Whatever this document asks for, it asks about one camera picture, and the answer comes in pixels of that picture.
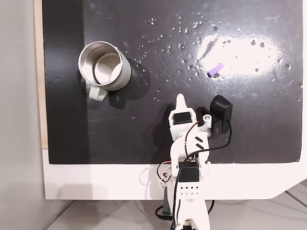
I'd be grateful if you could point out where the red white black servo cable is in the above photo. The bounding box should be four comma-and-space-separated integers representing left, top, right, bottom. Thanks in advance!
183, 121, 200, 160
156, 161, 174, 183

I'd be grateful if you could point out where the steel mug pale handle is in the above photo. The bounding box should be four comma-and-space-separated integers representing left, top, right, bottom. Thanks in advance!
78, 41, 132, 102

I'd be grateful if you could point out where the purple ribbed pen grip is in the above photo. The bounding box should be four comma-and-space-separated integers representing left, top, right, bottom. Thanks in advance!
207, 62, 224, 78

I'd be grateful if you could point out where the black oval camera box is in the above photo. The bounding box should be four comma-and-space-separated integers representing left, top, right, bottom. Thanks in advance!
194, 94, 234, 140

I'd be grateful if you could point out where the black power cable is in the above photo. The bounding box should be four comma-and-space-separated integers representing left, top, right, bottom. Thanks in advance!
154, 199, 215, 220

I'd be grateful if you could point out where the grey table clamp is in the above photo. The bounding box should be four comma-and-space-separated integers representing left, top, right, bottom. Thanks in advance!
162, 186, 170, 216

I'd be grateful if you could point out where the black table mat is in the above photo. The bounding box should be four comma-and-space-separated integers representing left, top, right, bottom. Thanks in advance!
42, 0, 304, 165

